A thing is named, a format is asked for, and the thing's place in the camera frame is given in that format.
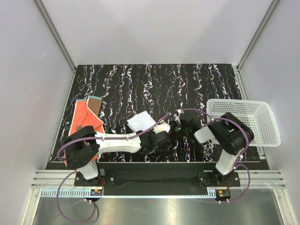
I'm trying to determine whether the white towel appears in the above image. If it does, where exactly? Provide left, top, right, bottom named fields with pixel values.
left=127, top=111, right=156, bottom=132

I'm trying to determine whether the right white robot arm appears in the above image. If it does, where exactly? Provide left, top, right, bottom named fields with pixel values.
left=170, top=112, right=255, bottom=186

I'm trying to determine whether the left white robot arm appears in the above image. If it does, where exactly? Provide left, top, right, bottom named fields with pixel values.
left=62, top=122, right=171, bottom=186

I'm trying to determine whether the orange brown towel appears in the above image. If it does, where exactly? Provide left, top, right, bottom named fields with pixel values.
left=63, top=96, right=105, bottom=170

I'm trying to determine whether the white plastic basket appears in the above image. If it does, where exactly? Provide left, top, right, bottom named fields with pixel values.
left=206, top=99, right=281, bottom=147

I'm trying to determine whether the white cable duct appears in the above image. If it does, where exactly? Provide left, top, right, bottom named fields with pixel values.
left=41, top=188, right=216, bottom=198

